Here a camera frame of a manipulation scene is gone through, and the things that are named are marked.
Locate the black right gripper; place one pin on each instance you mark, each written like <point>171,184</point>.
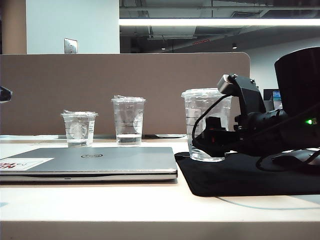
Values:
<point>260,127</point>

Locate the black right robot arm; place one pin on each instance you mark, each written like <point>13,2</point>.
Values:
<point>300,82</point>

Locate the tall clear plastic lidded cup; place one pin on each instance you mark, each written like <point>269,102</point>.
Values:
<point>128,125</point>

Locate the silver laptop with sticker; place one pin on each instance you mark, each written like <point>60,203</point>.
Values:
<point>112,162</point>

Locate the short clear cup siren logo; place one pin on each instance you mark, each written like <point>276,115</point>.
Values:
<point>78,130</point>

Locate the black mouse pad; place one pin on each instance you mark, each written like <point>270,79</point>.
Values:
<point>225,177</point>

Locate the background computer monitor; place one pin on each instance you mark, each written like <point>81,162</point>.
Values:
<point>276,96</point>

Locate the black computer mouse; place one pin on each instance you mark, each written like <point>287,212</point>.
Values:
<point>290,158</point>

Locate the brown desk partition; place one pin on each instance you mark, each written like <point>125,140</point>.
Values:
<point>125,75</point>

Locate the white ceiling light strip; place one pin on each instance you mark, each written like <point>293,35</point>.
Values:
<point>212,22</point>

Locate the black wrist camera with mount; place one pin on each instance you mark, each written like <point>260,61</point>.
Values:
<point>247,92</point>

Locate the metal wall switch plate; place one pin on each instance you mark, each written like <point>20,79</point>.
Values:
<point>70,45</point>

